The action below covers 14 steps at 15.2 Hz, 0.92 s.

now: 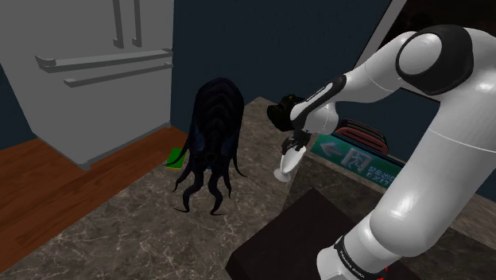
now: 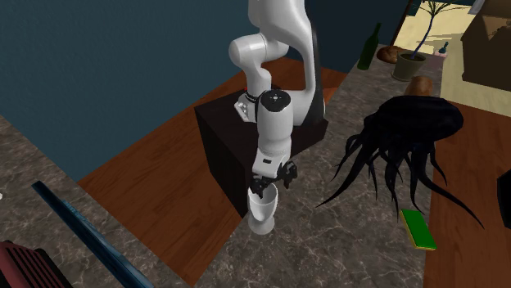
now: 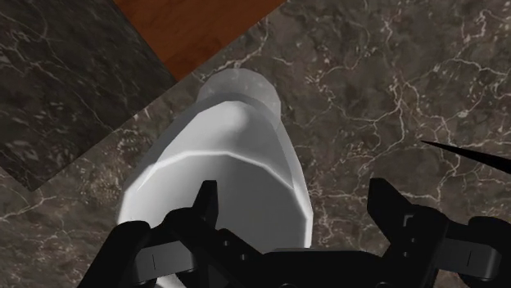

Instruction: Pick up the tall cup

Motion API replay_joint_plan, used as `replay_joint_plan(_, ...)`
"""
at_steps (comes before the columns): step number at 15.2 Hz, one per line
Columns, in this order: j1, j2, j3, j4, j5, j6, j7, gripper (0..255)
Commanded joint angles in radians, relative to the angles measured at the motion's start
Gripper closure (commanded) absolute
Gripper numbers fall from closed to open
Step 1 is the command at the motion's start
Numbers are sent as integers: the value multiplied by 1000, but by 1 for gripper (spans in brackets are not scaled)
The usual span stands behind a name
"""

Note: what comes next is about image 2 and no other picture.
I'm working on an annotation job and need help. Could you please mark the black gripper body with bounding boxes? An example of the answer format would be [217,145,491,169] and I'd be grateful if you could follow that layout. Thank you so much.
[265,161,289,185]

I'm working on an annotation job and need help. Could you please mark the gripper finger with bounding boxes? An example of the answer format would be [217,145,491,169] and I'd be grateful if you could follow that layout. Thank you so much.
[250,174,276,200]
[280,160,299,190]

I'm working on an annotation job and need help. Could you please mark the white goblet cup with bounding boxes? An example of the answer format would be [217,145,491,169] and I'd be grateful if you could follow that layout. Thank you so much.
[246,182,279,236]

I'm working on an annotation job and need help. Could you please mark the dark robot stand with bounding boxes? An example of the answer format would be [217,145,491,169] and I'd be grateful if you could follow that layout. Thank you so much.
[194,85,329,218]

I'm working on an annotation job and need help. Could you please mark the black drooping tentacle plant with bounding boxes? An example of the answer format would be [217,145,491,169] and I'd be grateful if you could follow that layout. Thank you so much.
[316,95,486,231]

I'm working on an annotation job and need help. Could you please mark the green book with yellow edge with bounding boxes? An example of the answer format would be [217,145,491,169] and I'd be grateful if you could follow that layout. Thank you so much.
[400,208,438,252]

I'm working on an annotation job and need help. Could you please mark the dark green glass bottle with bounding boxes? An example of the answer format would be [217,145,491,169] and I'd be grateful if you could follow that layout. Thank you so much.
[356,22,382,71]

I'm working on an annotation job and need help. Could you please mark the brown bread loaf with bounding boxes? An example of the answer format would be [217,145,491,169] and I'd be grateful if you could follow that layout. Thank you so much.
[376,44,405,65]

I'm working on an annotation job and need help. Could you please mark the brown rounded bread roll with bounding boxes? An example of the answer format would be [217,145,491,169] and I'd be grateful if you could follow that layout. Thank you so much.
[403,74,435,97]

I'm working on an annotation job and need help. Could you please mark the potted plant in grey pot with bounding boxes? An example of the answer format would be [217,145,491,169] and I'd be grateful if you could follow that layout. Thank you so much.
[391,0,461,83]

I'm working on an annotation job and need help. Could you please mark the long dark blue bar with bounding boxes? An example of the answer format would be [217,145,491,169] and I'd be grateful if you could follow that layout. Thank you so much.
[31,180,156,288]

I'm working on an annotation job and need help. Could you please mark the black object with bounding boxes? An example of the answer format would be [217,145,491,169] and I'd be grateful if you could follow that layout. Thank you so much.
[496,169,511,231]

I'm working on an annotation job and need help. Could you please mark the brown wooden cabinet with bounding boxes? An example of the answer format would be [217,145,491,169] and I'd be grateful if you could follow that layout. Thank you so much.
[460,0,511,92]

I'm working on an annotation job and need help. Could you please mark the dark red ribbed appliance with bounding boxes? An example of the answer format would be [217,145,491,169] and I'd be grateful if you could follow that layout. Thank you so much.
[0,240,75,288]

